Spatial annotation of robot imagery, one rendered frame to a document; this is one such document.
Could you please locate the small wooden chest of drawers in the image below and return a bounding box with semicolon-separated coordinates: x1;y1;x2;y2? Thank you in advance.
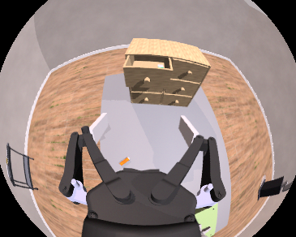
125;38;211;107

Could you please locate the brown wooden drawer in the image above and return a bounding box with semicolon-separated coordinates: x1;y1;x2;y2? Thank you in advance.
123;55;173;89
171;58;208;83
131;87;163;93
161;93;192;106
131;92;162;104
165;79;199;96

